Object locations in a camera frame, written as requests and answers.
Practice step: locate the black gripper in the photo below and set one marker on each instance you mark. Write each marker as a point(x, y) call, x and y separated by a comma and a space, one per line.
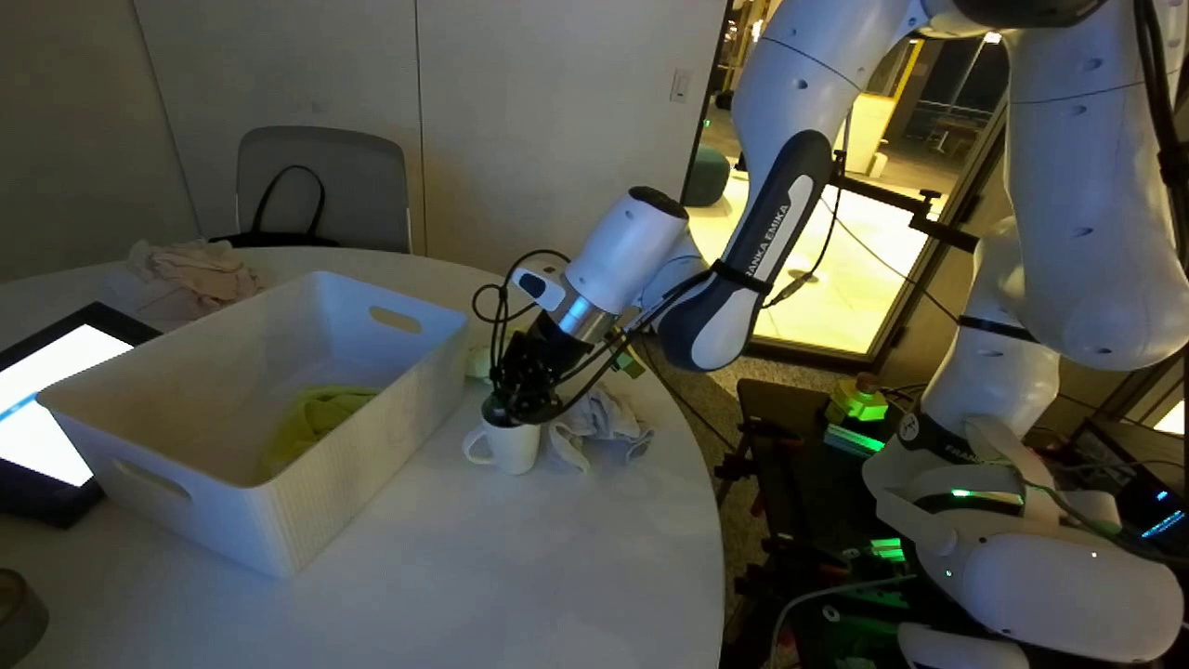
point(552, 353)

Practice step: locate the bright yellow cloth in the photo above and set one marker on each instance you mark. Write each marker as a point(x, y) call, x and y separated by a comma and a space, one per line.
point(317, 421)

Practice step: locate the white mug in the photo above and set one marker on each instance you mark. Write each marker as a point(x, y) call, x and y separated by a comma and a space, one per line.
point(506, 446)

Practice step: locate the white plastic box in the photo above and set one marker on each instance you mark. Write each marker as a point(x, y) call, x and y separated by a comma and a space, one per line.
point(188, 408)

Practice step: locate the grey chair with bag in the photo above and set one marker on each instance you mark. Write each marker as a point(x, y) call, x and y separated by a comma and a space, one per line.
point(320, 154)

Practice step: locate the grey white cloth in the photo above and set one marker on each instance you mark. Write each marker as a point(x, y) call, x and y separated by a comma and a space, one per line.
point(607, 429)

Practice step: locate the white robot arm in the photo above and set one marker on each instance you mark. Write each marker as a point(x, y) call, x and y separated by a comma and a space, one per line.
point(1088, 185)

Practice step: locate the green glowing device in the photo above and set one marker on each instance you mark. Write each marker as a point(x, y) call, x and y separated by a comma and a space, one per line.
point(855, 421)

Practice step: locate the black device blue light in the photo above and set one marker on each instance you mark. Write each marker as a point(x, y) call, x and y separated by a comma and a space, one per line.
point(1156, 514)

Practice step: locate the pink crumpled cloth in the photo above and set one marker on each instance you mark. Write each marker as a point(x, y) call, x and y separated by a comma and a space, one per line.
point(205, 271)

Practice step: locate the black tablet lit screen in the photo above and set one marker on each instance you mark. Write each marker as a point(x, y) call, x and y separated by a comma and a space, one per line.
point(49, 382)

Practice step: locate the white wall switch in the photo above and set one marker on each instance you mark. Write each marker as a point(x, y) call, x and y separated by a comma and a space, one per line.
point(678, 86)

